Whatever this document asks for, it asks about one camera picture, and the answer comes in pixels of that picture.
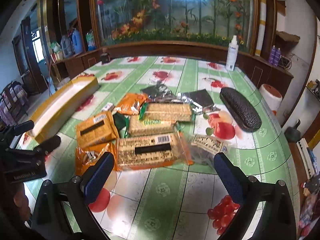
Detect white spray bottle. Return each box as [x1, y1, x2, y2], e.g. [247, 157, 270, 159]
[225, 35, 239, 71]

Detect yellow white tray box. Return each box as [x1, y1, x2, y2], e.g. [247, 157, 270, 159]
[27, 76, 99, 144]

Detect person's left hand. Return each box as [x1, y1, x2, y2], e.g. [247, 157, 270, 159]
[14, 183, 31, 222]

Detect small orange cracker box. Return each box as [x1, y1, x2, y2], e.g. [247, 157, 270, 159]
[75, 111, 119, 148]

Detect orange crinkled snack bag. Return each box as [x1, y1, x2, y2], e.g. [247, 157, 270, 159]
[75, 142, 116, 176]

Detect flower glass display panel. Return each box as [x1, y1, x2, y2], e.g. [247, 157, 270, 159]
[94, 0, 255, 52]

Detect wooden chair with cloth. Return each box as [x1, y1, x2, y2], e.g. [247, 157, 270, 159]
[1, 81, 29, 126]

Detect large orange cracker pack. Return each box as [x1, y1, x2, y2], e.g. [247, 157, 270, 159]
[114, 132, 194, 171]

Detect silver foil bag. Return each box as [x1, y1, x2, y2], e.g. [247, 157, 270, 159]
[177, 89, 220, 114]
[140, 82, 176, 102]

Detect purple bottle right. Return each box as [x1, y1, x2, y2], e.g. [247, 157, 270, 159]
[273, 48, 281, 66]

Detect clear bag dark snacks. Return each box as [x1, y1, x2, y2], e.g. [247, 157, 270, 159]
[188, 134, 230, 168]

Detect small white candy pack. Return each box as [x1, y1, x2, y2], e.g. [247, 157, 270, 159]
[101, 102, 115, 112]

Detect blue thermos jug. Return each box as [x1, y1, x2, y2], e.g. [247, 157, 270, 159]
[71, 29, 84, 54]

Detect blue green detergent bag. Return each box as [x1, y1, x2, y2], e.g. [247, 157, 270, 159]
[86, 30, 96, 51]

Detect dark green packet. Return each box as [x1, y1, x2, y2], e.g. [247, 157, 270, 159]
[113, 112, 129, 138]

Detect grey water jug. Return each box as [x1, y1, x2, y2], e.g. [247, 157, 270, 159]
[60, 35, 74, 58]

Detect dark ink bottle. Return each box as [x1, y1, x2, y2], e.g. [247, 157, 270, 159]
[100, 48, 111, 64]

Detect green cracker pack plain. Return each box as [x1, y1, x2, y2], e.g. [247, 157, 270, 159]
[139, 103, 195, 122]

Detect black glasses case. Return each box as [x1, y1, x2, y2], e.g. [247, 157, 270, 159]
[220, 87, 262, 133]

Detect orange sachet snack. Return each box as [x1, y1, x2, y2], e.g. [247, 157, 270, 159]
[115, 93, 147, 115]

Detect green cracker pack weidan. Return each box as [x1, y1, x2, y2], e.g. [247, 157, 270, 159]
[126, 115, 176, 137]

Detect white orange stool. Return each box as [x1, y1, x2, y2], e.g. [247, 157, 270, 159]
[259, 84, 283, 115]

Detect green white bag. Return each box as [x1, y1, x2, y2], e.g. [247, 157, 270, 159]
[50, 41, 63, 62]

